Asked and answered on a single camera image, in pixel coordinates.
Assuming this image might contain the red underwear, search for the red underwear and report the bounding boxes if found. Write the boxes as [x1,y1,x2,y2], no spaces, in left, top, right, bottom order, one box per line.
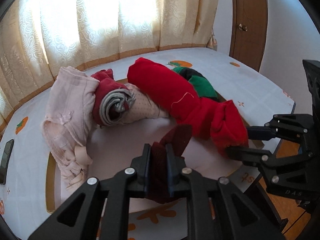
[172,97,250,158]
[127,57,209,130]

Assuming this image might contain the maroon grey striped underwear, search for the maroon grey striped underwear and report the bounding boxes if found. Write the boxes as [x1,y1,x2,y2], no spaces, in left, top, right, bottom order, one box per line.
[90,69,137,128]

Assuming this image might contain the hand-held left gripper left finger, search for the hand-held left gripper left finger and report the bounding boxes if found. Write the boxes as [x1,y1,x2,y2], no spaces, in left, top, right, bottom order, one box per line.
[28,144,152,240]

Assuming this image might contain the black smartphone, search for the black smartphone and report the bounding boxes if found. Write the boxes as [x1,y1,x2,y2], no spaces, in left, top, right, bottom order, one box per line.
[0,139,15,185]

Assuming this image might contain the shallow cardboard box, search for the shallow cardboard box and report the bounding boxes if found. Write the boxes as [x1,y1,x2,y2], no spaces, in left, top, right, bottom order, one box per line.
[46,90,264,214]

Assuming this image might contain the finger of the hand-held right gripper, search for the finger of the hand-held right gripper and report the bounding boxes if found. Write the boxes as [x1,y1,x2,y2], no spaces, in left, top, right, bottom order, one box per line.
[246,114,315,141]
[224,146,315,187]

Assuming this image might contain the pale pink underwear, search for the pale pink underwear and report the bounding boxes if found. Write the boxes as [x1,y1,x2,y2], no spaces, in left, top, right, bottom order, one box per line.
[41,66,100,190]

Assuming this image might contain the green black underwear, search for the green black underwear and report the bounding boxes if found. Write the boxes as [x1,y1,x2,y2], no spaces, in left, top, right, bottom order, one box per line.
[171,66,218,103]

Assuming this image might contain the cream patterned curtain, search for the cream patterned curtain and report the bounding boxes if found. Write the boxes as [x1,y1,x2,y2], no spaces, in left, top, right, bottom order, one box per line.
[0,0,222,140]

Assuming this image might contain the curtain tieback tassel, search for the curtain tieback tassel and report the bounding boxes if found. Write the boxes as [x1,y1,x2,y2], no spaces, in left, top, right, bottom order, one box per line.
[206,26,220,52]

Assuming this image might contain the pink lace bra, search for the pink lace bra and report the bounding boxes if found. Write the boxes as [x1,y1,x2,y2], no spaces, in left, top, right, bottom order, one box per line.
[121,84,172,124]

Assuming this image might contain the wooden cabinet door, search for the wooden cabinet door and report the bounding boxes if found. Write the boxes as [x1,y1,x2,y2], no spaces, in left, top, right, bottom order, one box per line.
[229,0,268,71]

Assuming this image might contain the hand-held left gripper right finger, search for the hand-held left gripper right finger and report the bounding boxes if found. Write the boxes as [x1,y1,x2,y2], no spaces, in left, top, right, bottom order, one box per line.
[165,143,287,240]

